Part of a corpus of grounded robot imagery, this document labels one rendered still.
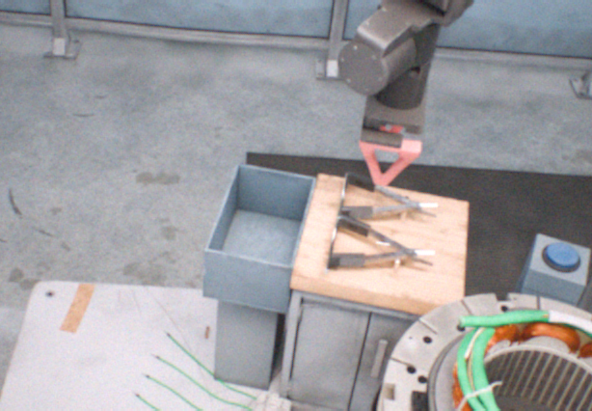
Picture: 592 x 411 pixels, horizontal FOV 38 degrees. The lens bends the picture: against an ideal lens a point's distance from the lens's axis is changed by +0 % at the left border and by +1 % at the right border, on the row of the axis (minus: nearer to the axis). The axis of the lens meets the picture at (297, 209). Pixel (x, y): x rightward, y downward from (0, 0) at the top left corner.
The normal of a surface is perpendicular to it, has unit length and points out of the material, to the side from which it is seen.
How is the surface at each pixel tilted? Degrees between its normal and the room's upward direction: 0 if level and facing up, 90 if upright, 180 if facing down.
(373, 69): 90
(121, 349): 0
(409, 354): 0
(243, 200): 90
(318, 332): 90
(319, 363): 90
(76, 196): 0
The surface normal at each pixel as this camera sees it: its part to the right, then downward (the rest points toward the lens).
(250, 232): 0.10, -0.73
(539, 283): -0.33, 0.62
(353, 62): -0.59, 0.51
